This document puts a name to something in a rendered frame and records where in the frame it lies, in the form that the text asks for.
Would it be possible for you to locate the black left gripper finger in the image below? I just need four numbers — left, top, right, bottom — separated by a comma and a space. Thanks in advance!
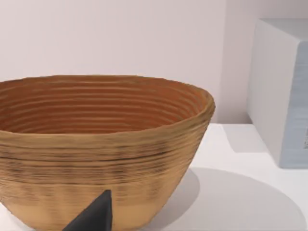
62, 189, 113, 231

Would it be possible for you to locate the brown woven basket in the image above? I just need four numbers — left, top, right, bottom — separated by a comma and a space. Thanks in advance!
0, 75, 216, 231

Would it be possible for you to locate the pale blue box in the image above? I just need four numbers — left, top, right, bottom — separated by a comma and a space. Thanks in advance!
247, 18, 308, 169

